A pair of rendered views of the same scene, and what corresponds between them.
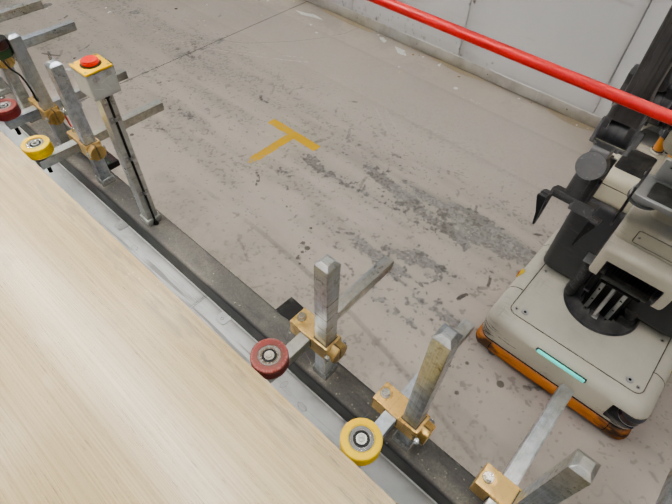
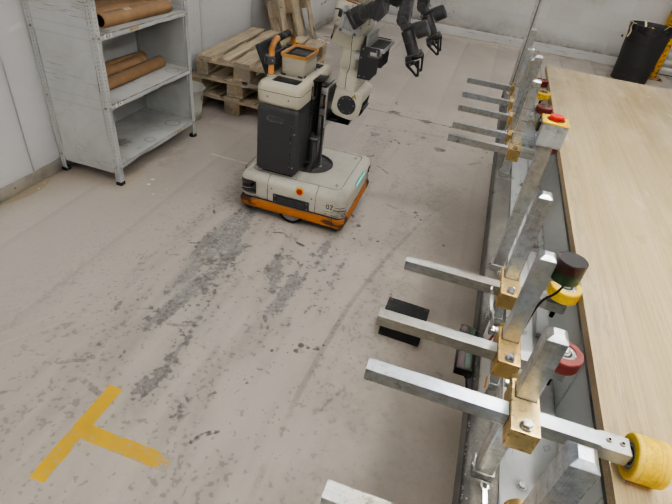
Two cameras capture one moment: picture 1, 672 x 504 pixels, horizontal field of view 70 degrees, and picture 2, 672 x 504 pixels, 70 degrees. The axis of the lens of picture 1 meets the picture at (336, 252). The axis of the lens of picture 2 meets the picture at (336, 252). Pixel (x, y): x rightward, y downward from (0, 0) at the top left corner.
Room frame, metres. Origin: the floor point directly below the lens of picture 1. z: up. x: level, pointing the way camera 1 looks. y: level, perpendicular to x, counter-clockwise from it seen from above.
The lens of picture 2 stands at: (2.10, 1.50, 1.65)
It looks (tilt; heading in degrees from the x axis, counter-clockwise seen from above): 37 degrees down; 243
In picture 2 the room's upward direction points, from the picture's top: 8 degrees clockwise
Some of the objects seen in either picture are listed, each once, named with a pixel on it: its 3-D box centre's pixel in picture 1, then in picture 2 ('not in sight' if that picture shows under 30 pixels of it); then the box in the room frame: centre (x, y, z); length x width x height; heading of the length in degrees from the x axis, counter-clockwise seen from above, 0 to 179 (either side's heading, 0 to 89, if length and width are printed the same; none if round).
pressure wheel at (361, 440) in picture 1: (359, 447); not in sight; (0.30, -0.06, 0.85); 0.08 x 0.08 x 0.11
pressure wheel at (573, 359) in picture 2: (11, 119); (556, 367); (1.28, 1.07, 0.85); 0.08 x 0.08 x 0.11
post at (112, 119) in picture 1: (130, 164); (519, 210); (1.01, 0.58, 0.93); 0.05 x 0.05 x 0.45; 50
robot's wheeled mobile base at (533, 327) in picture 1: (587, 320); (308, 179); (1.06, -1.03, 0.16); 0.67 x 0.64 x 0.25; 140
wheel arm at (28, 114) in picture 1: (69, 97); (467, 344); (1.43, 0.94, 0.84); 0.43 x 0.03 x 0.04; 140
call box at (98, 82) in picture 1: (96, 78); (550, 132); (1.01, 0.58, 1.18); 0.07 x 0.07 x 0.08; 50
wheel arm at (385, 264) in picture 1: (332, 314); (497, 148); (0.61, 0.00, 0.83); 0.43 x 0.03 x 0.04; 140
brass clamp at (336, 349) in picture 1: (318, 336); (513, 149); (0.55, 0.03, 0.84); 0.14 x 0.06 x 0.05; 50
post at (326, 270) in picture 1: (325, 329); (517, 135); (0.53, 0.01, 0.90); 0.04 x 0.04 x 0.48; 50
